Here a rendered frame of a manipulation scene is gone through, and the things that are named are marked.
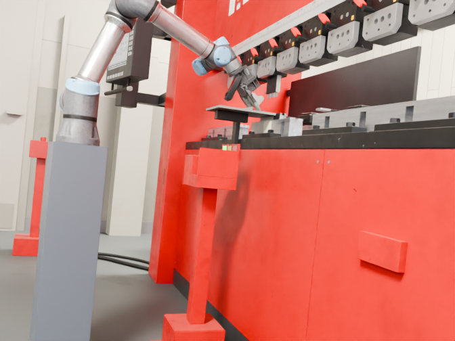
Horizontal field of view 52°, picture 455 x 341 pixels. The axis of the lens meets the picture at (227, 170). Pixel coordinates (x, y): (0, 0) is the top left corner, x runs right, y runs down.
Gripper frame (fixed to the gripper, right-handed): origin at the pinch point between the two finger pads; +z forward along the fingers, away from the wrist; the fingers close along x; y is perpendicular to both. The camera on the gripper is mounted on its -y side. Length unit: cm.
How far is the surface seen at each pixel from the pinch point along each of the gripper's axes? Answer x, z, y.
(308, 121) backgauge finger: -5.3, 17.2, 17.5
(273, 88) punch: -2.8, -4.1, 11.9
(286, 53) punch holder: -19.1, -15.7, 17.3
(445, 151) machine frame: -119, 9, -18
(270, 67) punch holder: -5.3, -12.7, 14.7
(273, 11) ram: -1.8, -32.0, 31.9
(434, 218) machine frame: -118, 20, -27
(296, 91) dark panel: 71, 18, 60
